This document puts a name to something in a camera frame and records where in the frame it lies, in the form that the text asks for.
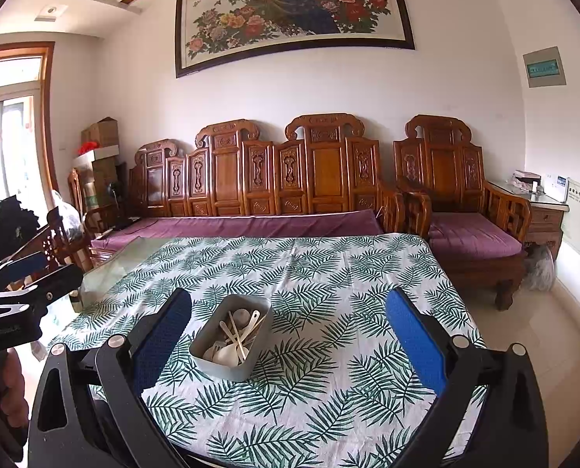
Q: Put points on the white tabletop device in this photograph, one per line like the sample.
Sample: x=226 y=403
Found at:
x=556 y=187

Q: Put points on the purple armchair cushion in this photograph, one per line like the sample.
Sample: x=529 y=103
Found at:
x=475 y=234

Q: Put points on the framed peacock flower painting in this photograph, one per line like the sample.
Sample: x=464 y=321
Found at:
x=294 y=14

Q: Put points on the white plastic fork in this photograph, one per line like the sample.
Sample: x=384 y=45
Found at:
x=254 y=321

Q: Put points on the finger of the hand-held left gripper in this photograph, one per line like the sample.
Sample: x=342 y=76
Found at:
x=26 y=263
x=60 y=280

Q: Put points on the wooden side table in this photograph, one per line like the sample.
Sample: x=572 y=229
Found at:
x=546 y=226

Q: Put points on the purple sofa cushion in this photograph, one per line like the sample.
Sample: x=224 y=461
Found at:
x=251 y=226

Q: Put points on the pile of black clothes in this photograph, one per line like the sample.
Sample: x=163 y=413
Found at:
x=7 y=222

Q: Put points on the wooden lattice chair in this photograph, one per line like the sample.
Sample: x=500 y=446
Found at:
x=51 y=243

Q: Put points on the white box with red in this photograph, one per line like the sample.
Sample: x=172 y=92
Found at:
x=99 y=152

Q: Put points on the carved wooden armchair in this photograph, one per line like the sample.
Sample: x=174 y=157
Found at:
x=441 y=165

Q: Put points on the leaf print tablecloth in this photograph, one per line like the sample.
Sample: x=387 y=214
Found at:
x=329 y=302

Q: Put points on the person's left hand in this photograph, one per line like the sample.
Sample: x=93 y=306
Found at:
x=14 y=385

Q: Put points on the large brown cardboard box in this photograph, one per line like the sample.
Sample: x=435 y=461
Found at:
x=108 y=180

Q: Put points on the clear plastic bag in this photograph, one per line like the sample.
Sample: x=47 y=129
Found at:
x=539 y=268

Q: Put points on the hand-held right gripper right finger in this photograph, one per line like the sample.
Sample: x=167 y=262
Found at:
x=414 y=346

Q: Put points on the carved wooden sofa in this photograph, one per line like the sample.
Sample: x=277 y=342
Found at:
x=226 y=175

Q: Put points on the white plastic bag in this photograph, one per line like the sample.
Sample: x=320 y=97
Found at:
x=70 y=214

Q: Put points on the beige chopstick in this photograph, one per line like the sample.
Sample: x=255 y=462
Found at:
x=238 y=339

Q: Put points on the grey wall box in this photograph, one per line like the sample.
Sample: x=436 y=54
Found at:
x=543 y=68

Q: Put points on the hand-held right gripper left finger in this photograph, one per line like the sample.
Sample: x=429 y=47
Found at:
x=160 y=346

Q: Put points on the grey metal tray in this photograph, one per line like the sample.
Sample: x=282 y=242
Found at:
x=221 y=369

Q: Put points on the wood framed glass door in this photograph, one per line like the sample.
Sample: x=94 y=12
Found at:
x=12 y=117

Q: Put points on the ceiling light fixture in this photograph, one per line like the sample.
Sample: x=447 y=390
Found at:
x=51 y=13

